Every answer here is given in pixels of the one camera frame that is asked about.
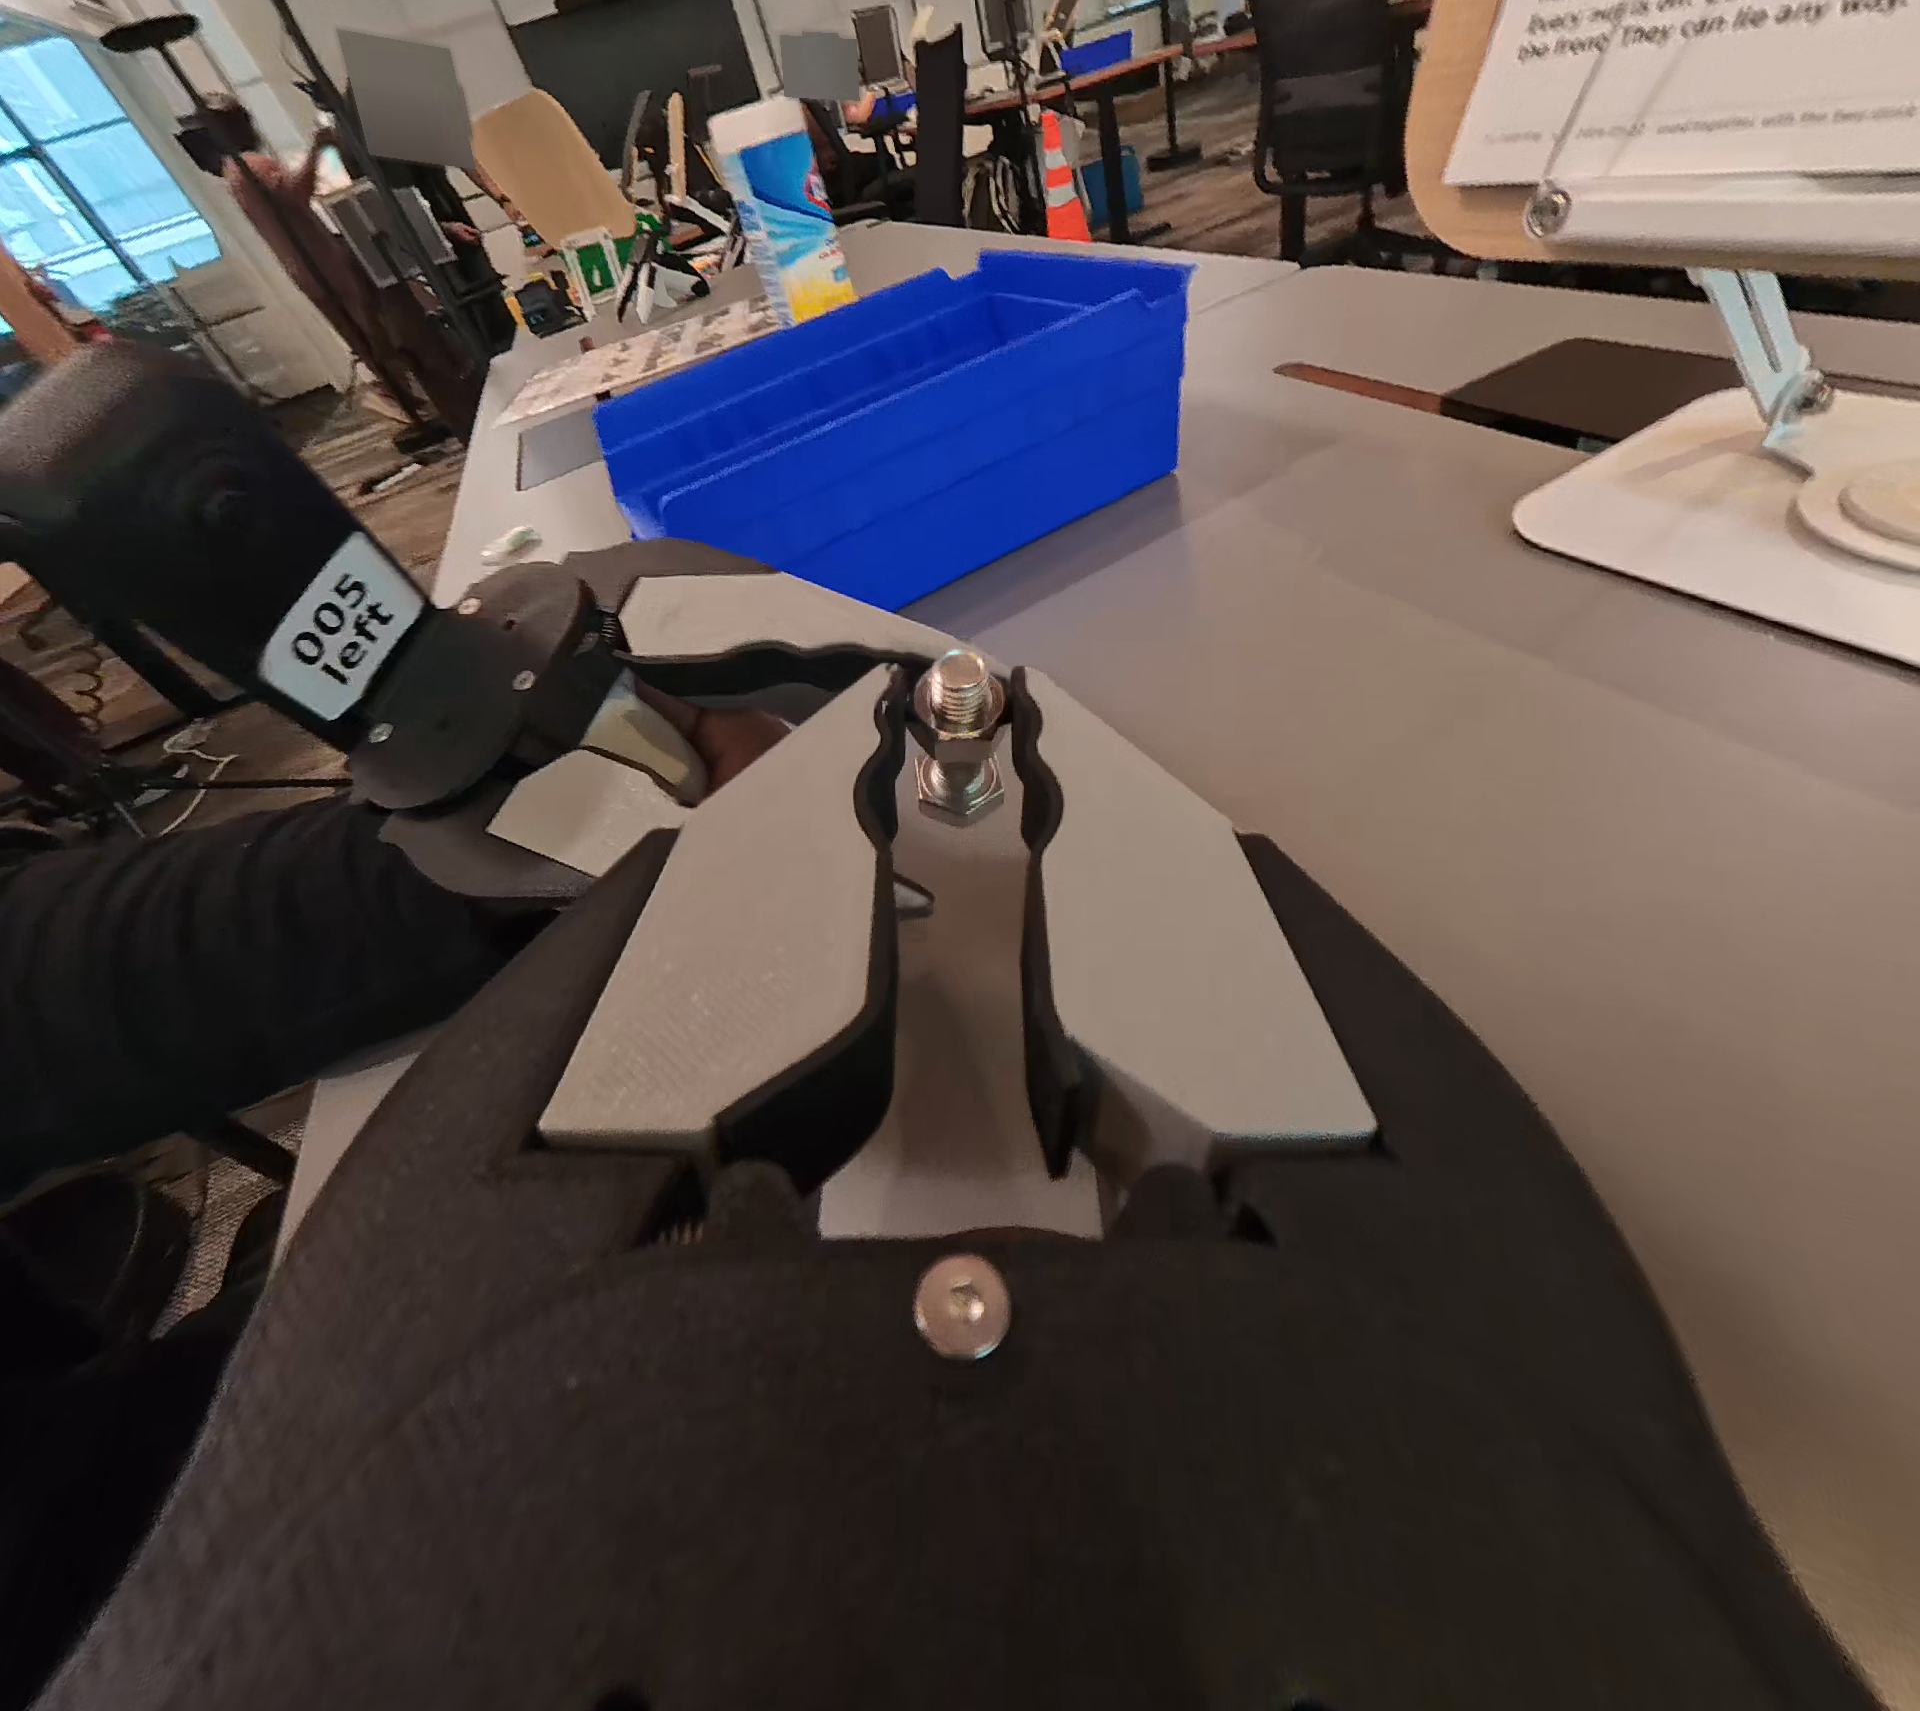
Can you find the tan wooden board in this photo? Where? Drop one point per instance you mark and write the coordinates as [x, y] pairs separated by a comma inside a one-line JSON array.
[[554, 160]]

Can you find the grey desk flap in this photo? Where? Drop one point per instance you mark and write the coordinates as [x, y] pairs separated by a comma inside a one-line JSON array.
[[558, 451]]

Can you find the blue plastic bin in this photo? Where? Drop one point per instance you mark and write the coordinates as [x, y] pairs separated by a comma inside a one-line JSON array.
[[929, 467]]

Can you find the black white hand tool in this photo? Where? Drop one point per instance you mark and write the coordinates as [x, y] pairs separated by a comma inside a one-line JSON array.
[[658, 280]]

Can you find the small white scrap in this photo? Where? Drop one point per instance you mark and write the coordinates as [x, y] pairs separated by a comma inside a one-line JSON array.
[[507, 545]]

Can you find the person's left hand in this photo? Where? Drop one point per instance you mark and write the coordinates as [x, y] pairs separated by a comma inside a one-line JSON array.
[[733, 740]]

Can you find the orange traffic cone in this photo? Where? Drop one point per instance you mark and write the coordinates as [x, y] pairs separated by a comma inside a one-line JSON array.
[[1067, 191]]

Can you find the disinfectant wipes canister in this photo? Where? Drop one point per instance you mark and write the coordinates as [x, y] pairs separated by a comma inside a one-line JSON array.
[[787, 227]]

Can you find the black floor lamp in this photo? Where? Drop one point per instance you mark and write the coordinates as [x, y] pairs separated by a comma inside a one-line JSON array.
[[151, 33]]

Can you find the green card stand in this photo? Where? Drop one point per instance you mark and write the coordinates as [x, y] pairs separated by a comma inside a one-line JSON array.
[[596, 266]]

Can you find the small blue bin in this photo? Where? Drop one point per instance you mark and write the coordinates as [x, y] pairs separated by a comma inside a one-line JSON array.
[[1094, 55]]

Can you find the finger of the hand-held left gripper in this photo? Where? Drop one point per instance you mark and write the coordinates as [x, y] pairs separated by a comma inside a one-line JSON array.
[[751, 624], [593, 817]]

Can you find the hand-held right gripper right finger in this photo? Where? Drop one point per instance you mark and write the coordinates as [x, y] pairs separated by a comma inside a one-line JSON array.
[[1183, 977]]

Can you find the dark brown desk flap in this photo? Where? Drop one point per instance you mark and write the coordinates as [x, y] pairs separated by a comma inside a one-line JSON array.
[[1589, 392]]

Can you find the black high-back chair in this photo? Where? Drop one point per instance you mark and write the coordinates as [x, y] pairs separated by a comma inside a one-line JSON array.
[[940, 122]]

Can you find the blue waste bin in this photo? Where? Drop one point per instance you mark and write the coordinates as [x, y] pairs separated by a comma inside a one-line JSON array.
[[1111, 195]]

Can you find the person's left forearm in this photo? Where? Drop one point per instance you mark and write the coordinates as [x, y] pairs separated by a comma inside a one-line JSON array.
[[182, 977]]

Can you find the printed desk sheet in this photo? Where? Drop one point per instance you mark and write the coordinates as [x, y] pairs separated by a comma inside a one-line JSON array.
[[646, 355]]

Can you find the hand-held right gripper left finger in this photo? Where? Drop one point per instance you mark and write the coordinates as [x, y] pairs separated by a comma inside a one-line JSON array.
[[719, 977]]

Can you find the large black wall screen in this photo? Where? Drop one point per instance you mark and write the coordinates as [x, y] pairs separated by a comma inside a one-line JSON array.
[[628, 55]]

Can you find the black office chair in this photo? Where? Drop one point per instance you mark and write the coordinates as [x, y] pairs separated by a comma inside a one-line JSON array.
[[1321, 19]]

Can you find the silver hex bolt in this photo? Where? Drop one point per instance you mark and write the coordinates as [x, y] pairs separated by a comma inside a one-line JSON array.
[[960, 678]]

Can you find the yellow black device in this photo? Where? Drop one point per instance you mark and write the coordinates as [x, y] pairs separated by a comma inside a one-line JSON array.
[[543, 313]]

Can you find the person's dark clothing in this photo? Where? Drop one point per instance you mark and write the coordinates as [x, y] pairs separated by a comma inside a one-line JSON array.
[[88, 1442]]

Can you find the black upright monitor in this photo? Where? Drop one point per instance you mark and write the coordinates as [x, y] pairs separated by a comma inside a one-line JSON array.
[[1001, 1], [878, 47]]

